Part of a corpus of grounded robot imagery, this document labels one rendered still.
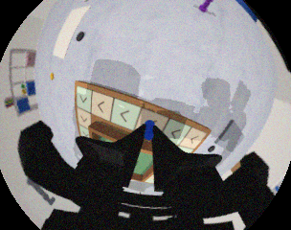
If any blue game pawn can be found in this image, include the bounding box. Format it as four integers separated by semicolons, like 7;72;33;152
145;120;156;141

